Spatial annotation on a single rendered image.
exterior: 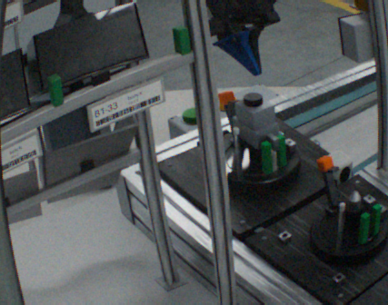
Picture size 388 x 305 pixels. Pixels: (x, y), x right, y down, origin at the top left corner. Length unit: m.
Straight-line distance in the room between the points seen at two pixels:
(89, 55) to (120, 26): 0.05
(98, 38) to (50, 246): 0.58
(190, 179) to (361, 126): 0.40
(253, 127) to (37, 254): 0.45
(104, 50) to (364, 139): 0.71
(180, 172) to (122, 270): 0.19
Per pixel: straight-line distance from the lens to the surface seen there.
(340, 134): 1.40
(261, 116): 1.14
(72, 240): 1.30
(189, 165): 1.24
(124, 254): 1.24
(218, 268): 0.96
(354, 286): 0.96
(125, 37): 0.80
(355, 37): 1.08
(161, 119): 1.60
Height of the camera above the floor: 1.63
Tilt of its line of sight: 31 degrees down
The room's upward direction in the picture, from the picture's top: 7 degrees counter-clockwise
